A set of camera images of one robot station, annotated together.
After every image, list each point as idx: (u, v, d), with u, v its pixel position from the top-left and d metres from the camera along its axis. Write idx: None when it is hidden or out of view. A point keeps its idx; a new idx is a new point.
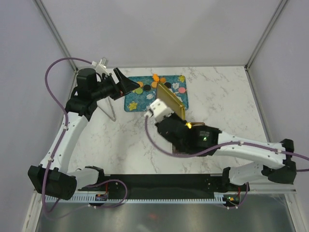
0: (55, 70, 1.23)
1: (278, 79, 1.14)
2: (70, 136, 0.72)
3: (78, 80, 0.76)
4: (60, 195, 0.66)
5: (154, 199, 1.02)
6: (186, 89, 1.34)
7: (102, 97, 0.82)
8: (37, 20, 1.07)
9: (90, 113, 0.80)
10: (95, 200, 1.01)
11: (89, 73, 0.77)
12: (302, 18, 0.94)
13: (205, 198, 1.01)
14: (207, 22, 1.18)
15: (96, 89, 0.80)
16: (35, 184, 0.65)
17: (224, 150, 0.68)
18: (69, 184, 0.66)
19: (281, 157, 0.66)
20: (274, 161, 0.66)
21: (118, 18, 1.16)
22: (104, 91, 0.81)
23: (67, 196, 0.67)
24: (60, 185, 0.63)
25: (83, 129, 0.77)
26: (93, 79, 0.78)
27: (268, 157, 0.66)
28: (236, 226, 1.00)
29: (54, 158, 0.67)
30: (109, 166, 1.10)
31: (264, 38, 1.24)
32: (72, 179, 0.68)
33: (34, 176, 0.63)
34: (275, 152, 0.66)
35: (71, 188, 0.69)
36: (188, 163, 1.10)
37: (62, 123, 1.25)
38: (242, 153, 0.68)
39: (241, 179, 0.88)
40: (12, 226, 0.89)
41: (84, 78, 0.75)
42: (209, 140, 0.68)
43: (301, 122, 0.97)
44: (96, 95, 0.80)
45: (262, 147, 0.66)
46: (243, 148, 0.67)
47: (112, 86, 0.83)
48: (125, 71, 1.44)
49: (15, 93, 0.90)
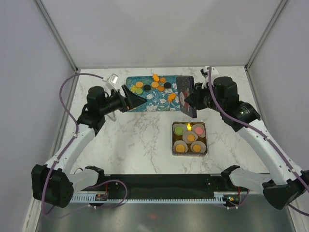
0: (55, 70, 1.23)
1: (278, 79, 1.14)
2: (77, 143, 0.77)
3: (88, 98, 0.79)
4: (54, 200, 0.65)
5: (154, 199, 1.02)
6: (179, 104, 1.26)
7: (110, 112, 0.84)
8: (37, 20, 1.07)
9: (97, 127, 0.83)
10: (95, 200, 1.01)
11: (97, 92, 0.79)
12: (303, 18, 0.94)
13: (205, 198, 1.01)
14: (207, 22, 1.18)
15: (105, 105, 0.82)
16: (35, 188, 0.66)
17: (247, 133, 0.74)
18: (67, 189, 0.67)
19: (290, 176, 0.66)
20: (282, 174, 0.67)
21: (118, 18, 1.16)
22: (112, 108, 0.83)
23: (62, 203, 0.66)
24: (59, 186, 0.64)
25: (90, 140, 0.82)
26: (101, 96, 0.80)
27: (279, 167, 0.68)
28: (236, 227, 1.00)
29: (60, 160, 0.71)
30: (109, 166, 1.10)
31: (264, 38, 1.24)
32: (70, 186, 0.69)
33: (36, 176, 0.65)
34: (288, 168, 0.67)
35: (68, 196, 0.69)
36: (188, 163, 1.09)
37: (62, 123, 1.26)
38: (259, 146, 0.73)
39: (241, 180, 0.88)
40: (13, 226, 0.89)
41: (92, 98, 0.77)
42: (246, 115, 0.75)
43: (302, 122, 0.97)
44: (105, 111, 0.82)
45: (280, 155, 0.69)
46: (267, 145, 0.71)
47: (119, 102, 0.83)
48: (124, 71, 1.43)
49: (15, 92, 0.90)
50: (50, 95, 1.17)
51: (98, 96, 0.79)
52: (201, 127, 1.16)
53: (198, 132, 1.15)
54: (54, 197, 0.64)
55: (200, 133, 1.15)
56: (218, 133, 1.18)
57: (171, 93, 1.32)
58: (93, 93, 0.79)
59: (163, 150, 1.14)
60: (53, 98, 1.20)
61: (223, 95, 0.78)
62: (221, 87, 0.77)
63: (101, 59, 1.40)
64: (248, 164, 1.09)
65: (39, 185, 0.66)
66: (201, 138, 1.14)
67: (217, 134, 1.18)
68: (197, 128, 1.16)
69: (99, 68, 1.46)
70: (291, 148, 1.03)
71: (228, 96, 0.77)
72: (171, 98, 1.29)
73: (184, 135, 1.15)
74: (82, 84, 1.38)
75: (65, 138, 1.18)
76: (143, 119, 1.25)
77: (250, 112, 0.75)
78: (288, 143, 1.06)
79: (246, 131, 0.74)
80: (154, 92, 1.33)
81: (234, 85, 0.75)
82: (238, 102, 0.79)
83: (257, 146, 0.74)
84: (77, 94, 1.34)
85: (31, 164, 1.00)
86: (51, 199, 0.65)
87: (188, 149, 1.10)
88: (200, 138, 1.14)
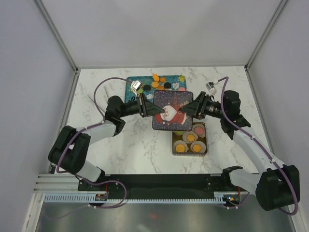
0: (55, 70, 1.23)
1: (277, 80, 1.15)
2: (104, 127, 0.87)
3: (108, 108, 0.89)
4: (67, 163, 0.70)
5: (153, 199, 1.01)
6: (157, 119, 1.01)
7: (128, 114, 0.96)
8: (37, 20, 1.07)
9: (118, 130, 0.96)
10: (95, 200, 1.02)
11: (116, 102, 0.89)
12: (303, 18, 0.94)
13: (205, 198, 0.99)
14: (207, 21, 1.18)
15: (123, 110, 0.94)
16: (54, 144, 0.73)
17: (237, 135, 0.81)
18: (82, 158, 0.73)
19: (271, 166, 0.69)
20: (262, 165, 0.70)
21: (118, 18, 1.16)
22: (130, 111, 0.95)
23: (72, 170, 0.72)
24: (78, 151, 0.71)
25: (106, 135, 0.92)
26: (119, 106, 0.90)
27: (261, 159, 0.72)
28: (236, 227, 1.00)
29: (88, 130, 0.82)
30: (109, 166, 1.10)
31: (264, 38, 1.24)
32: (85, 158, 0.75)
33: (66, 132, 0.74)
34: (270, 159, 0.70)
35: (78, 167, 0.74)
36: (188, 163, 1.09)
37: (61, 123, 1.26)
38: (246, 144, 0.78)
39: (239, 179, 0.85)
40: (13, 226, 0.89)
41: (112, 109, 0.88)
42: (241, 124, 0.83)
43: (301, 122, 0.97)
44: (122, 114, 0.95)
45: (262, 149, 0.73)
46: (252, 142, 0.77)
47: (137, 107, 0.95)
48: (125, 71, 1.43)
49: (15, 92, 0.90)
50: (50, 96, 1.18)
51: (118, 107, 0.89)
52: (201, 127, 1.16)
53: (198, 132, 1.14)
54: (69, 159, 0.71)
55: (200, 133, 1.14)
56: (219, 133, 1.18)
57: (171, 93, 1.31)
58: (112, 103, 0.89)
59: (163, 150, 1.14)
60: (52, 98, 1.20)
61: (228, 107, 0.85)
62: (228, 100, 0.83)
63: (102, 60, 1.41)
64: (248, 164, 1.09)
65: (62, 144, 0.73)
66: (201, 138, 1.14)
67: (217, 134, 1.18)
68: (197, 127, 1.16)
69: (98, 68, 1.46)
70: (290, 148, 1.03)
71: (232, 109, 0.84)
72: None
73: (184, 135, 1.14)
74: (83, 84, 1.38)
75: None
76: (143, 119, 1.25)
77: (243, 122, 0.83)
78: (287, 143, 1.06)
79: (236, 134, 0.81)
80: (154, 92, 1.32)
81: (239, 102, 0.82)
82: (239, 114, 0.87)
83: (245, 146, 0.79)
84: (77, 94, 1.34)
85: (31, 164, 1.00)
86: (65, 161, 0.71)
87: (188, 149, 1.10)
88: (200, 138, 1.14)
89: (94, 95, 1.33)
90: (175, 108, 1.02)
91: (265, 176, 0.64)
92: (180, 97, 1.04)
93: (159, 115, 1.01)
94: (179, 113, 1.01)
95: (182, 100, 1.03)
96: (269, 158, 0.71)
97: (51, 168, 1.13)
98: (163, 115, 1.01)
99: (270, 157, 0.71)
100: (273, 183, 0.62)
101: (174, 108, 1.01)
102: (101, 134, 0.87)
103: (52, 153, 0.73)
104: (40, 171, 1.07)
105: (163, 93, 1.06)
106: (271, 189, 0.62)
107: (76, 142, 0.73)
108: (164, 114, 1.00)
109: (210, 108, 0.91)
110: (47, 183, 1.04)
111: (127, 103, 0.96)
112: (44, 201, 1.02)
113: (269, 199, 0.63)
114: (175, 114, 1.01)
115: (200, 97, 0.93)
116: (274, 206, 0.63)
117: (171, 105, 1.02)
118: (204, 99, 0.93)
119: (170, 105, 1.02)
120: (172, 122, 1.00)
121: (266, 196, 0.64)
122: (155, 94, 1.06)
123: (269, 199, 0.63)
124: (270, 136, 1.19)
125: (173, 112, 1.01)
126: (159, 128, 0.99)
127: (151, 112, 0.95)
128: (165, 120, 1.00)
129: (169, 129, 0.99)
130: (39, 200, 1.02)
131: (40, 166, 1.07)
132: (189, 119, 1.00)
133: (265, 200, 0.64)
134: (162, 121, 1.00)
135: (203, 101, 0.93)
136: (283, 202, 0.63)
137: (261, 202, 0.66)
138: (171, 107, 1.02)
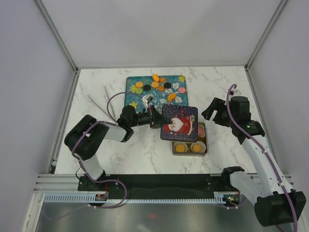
0: (55, 69, 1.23)
1: (277, 80, 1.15)
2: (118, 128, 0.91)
3: (122, 116, 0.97)
4: (81, 147, 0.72)
5: (154, 199, 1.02)
6: (165, 129, 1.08)
7: (139, 123, 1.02)
8: (37, 20, 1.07)
9: (126, 138, 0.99)
10: (95, 200, 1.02)
11: (130, 111, 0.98)
12: (303, 17, 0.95)
13: (205, 198, 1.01)
14: (207, 22, 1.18)
15: (134, 120, 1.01)
16: (73, 127, 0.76)
17: (247, 143, 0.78)
18: (96, 146, 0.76)
19: (277, 189, 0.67)
20: (270, 185, 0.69)
21: (118, 18, 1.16)
22: (140, 122, 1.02)
23: (84, 155, 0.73)
24: (96, 138, 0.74)
25: (117, 137, 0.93)
26: (133, 115, 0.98)
27: (269, 179, 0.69)
28: (236, 227, 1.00)
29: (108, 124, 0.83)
30: (109, 166, 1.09)
31: (264, 38, 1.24)
32: (97, 148, 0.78)
33: (87, 119, 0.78)
34: (278, 181, 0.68)
35: (90, 154, 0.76)
36: (188, 163, 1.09)
37: (61, 123, 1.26)
38: (256, 158, 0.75)
39: (241, 185, 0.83)
40: (13, 226, 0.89)
41: (125, 117, 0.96)
42: (253, 130, 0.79)
43: (301, 121, 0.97)
44: (133, 124, 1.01)
45: (273, 169, 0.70)
46: (262, 157, 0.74)
47: (147, 118, 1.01)
48: (125, 71, 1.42)
49: (15, 92, 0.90)
50: (50, 96, 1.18)
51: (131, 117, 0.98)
52: (201, 127, 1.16)
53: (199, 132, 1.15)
54: (85, 144, 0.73)
55: (200, 133, 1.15)
56: (218, 133, 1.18)
57: (171, 93, 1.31)
58: (127, 112, 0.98)
59: (163, 150, 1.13)
60: (53, 98, 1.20)
61: (236, 110, 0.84)
62: (235, 101, 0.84)
63: (101, 60, 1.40)
64: (248, 164, 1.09)
65: (81, 128, 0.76)
66: (201, 138, 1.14)
67: (217, 134, 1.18)
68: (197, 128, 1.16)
69: (98, 68, 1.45)
70: (290, 147, 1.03)
71: (241, 111, 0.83)
72: (171, 98, 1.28)
73: None
74: (82, 84, 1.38)
75: None
76: None
77: (257, 129, 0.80)
78: (287, 143, 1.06)
79: (247, 141, 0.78)
80: (154, 92, 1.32)
81: (246, 103, 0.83)
82: (249, 120, 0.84)
83: (253, 158, 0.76)
84: (77, 94, 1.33)
85: (31, 164, 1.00)
86: (79, 146, 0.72)
87: (188, 149, 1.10)
88: (201, 138, 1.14)
89: (94, 95, 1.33)
90: (181, 120, 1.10)
91: (270, 199, 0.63)
92: (186, 111, 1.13)
93: (167, 126, 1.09)
94: (185, 124, 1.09)
95: (188, 114, 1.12)
96: (278, 180, 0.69)
97: (51, 167, 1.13)
98: (171, 126, 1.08)
99: (280, 181, 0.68)
100: (276, 207, 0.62)
101: (180, 121, 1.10)
102: (112, 133, 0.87)
103: (69, 135, 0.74)
104: (40, 171, 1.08)
105: (172, 106, 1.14)
106: (273, 212, 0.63)
107: (94, 130, 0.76)
108: (172, 124, 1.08)
109: (223, 115, 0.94)
110: (47, 183, 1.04)
111: (139, 114, 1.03)
112: (45, 201, 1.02)
113: (268, 219, 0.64)
114: (181, 124, 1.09)
115: (213, 103, 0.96)
116: (271, 223, 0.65)
117: (177, 117, 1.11)
118: (218, 106, 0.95)
119: (176, 117, 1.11)
120: (179, 132, 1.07)
121: (265, 215, 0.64)
122: (164, 107, 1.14)
123: (268, 219, 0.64)
124: (271, 136, 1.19)
125: (179, 124, 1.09)
126: (166, 138, 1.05)
127: (160, 122, 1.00)
128: (173, 130, 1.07)
129: (175, 139, 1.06)
130: (39, 200, 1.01)
131: (40, 166, 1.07)
132: (195, 131, 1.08)
133: (263, 216, 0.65)
134: (170, 131, 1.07)
135: (216, 107, 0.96)
136: (280, 221, 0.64)
137: (259, 215, 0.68)
138: (177, 120, 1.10)
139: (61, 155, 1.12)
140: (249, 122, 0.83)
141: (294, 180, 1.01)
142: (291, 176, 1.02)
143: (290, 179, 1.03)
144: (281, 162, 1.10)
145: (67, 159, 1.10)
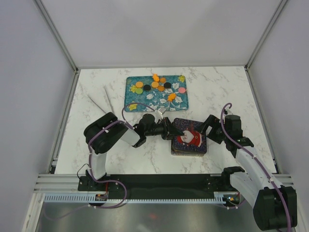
0: (55, 69, 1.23)
1: (278, 79, 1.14)
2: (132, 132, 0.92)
3: (140, 122, 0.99)
4: (98, 142, 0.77)
5: (153, 199, 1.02)
6: (177, 139, 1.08)
7: (152, 133, 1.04)
8: (37, 20, 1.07)
9: (137, 144, 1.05)
10: (95, 200, 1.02)
11: (148, 119, 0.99)
12: (303, 17, 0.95)
13: (205, 198, 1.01)
14: (207, 21, 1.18)
15: (150, 129, 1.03)
16: (95, 121, 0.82)
17: (240, 153, 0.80)
18: (113, 143, 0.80)
19: (269, 185, 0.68)
20: (260, 183, 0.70)
21: (118, 18, 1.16)
22: (156, 132, 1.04)
23: (99, 149, 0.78)
24: (114, 136, 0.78)
25: (127, 139, 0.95)
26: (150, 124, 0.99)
27: (259, 178, 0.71)
28: (235, 227, 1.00)
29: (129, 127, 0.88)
30: (108, 166, 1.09)
31: (264, 38, 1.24)
32: (113, 145, 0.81)
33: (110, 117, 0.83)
34: (268, 179, 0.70)
35: (105, 150, 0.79)
36: (188, 163, 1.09)
37: (61, 123, 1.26)
38: (246, 163, 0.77)
39: (241, 187, 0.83)
40: (13, 225, 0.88)
41: (142, 124, 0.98)
42: (243, 143, 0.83)
43: (301, 120, 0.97)
44: (148, 133, 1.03)
45: (262, 168, 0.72)
46: (252, 161, 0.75)
47: (163, 128, 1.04)
48: (125, 71, 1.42)
49: (15, 91, 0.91)
50: (50, 95, 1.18)
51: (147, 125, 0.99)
52: None
53: None
54: (102, 138, 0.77)
55: None
56: None
57: (171, 93, 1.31)
58: (146, 119, 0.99)
59: (163, 151, 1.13)
60: (52, 98, 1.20)
61: (230, 127, 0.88)
62: (229, 119, 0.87)
63: (101, 60, 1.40)
64: None
65: (103, 123, 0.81)
66: None
67: None
68: None
69: (98, 68, 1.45)
70: (291, 147, 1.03)
71: (233, 128, 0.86)
72: (171, 97, 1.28)
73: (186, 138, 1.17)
74: (83, 84, 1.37)
75: (65, 138, 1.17)
76: None
77: (247, 142, 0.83)
78: (287, 142, 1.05)
79: (239, 152, 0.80)
80: (154, 92, 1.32)
81: (238, 120, 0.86)
82: (242, 135, 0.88)
83: (245, 164, 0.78)
84: (77, 94, 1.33)
85: (31, 163, 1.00)
86: (96, 140, 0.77)
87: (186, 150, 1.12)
88: None
89: (94, 95, 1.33)
90: (192, 132, 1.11)
91: (262, 195, 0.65)
92: (196, 124, 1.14)
93: (179, 137, 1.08)
94: (196, 137, 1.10)
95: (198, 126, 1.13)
96: (267, 178, 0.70)
97: (51, 168, 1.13)
98: (183, 137, 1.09)
99: (269, 177, 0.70)
100: (269, 202, 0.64)
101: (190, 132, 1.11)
102: (128, 135, 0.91)
103: (90, 128, 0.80)
104: (40, 171, 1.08)
105: (181, 119, 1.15)
106: (267, 209, 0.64)
107: (114, 128, 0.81)
108: (184, 136, 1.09)
109: (217, 131, 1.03)
110: (47, 183, 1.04)
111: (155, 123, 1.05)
112: (44, 201, 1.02)
113: (265, 219, 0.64)
114: (192, 137, 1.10)
115: (208, 119, 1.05)
116: (270, 225, 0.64)
117: (188, 128, 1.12)
118: (212, 123, 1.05)
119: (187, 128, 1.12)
120: (190, 143, 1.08)
121: (261, 215, 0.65)
122: (176, 119, 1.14)
123: (265, 218, 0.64)
124: (270, 136, 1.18)
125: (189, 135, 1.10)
126: (180, 149, 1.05)
127: (175, 133, 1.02)
128: (185, 141, 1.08)
129: (188, 150, 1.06)
130: (39, 200, 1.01)
131: (40, 166, 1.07)
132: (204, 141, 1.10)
133: (261, 218, 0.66)
134: (182, 141, 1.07)
135: (211, 123, 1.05)
136: (277, 223, 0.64)
137: (258, 219, 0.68)
138: (188, 131, 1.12)
139: (61, 155, 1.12)
140: (241, 136, 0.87)
141: (294, 180, 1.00)
142: (291, 176, 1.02)
143: (289, 179, 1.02)
144: (281, 162, 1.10)
145: (67, 159, 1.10)
